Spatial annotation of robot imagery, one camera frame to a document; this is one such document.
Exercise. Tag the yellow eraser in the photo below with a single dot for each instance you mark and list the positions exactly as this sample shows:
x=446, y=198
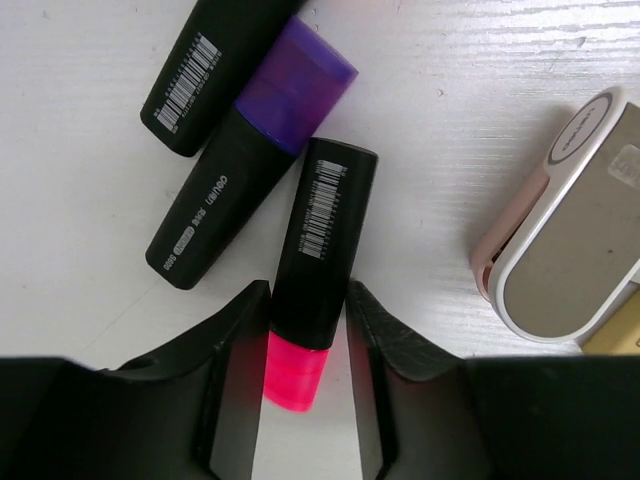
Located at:
x=619, y=335

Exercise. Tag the purple cap highlighter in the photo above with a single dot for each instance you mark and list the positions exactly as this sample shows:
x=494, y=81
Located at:
x=292, y=92

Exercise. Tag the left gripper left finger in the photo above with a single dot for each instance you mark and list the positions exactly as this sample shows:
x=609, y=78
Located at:
x=199, y=395

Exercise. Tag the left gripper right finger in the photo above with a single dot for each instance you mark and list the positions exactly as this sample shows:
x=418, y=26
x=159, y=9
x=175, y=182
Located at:
x=411, y=405

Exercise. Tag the orange cap highlighter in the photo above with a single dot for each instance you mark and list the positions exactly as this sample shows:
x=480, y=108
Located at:
x=217, y=51

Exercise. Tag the white grey stapler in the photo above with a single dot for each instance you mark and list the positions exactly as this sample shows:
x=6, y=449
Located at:
x=564, y=249

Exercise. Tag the pink cap highlighter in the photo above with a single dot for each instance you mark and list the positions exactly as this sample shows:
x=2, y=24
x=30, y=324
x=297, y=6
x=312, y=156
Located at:
x=315, y=266

